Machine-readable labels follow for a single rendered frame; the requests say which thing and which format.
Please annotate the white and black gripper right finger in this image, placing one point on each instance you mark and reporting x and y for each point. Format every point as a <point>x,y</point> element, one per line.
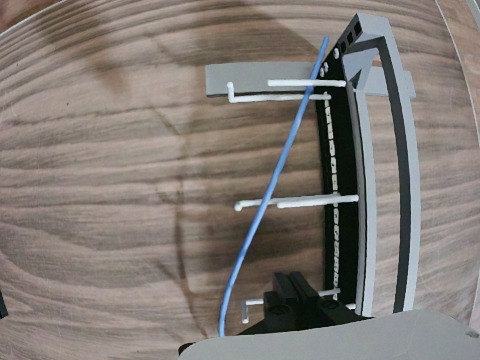
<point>314,312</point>

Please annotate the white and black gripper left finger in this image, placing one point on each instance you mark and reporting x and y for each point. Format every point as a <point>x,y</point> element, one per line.
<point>279,317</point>

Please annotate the dark grey metal rack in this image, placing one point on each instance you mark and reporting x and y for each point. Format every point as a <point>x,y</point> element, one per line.
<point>340,152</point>

